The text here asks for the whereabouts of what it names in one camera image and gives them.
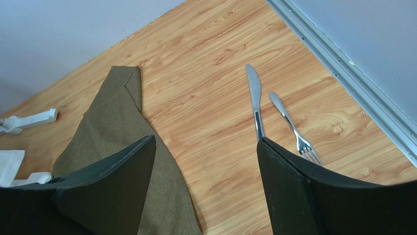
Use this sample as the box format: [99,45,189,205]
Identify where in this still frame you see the silver table knife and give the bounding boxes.
[245,64,265,141]

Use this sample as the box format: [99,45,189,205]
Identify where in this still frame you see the olive brown cloth napkin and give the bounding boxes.
[52,66,201,235]

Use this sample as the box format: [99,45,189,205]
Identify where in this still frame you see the white clothes rack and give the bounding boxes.
[0,109,58,188]

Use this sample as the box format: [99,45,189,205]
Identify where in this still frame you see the silver fork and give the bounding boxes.
[268,92,324,166]

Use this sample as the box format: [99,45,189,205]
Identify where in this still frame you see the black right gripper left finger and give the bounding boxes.
[0,135,156,235]

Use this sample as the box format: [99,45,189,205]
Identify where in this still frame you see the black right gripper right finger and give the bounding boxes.
[257,137,417,235]

